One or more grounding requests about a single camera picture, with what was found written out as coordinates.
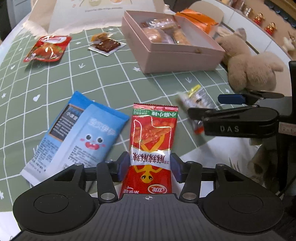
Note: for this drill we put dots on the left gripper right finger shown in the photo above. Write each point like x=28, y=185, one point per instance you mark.
x=190, y=174

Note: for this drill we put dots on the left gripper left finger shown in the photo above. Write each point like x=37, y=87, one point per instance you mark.
x=108, y=173

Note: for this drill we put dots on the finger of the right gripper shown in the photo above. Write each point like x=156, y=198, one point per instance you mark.
x=231, y=99
x=201, y=113

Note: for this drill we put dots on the small yellow clear candy packet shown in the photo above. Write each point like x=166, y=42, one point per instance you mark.
x=195, y=98

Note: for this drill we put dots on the red spicy strip packet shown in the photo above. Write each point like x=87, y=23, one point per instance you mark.
x=152, y=134

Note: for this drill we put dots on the blue seaweed snack packet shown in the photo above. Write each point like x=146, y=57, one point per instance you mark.
x=84, y=132

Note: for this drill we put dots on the long bread stick packet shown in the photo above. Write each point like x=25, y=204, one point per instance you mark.
x=180, y=38

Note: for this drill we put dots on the round bread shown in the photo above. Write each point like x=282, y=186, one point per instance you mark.
x=157, y=35

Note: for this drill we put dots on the red chicken leg packet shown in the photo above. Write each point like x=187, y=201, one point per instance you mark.
x=48, y=49

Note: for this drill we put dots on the brown teddy bear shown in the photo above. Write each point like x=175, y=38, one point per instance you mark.
x=247, y=71

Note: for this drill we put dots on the pink gift box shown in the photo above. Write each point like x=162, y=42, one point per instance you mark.
x=204, y=53

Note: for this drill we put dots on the orange snack bag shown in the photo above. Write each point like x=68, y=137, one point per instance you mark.
x=203, y=22

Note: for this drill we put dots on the red figurine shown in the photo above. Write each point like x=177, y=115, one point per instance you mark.
x=258, y=19
x=270, y=28

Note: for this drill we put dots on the beige chair right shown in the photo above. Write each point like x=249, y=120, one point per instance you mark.
x=208, y=9

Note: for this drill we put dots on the green grid tablecloth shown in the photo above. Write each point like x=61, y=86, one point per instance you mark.
x=34, y=93

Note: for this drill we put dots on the cartoon mesh food cover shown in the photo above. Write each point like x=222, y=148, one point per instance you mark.
x=70, y=17

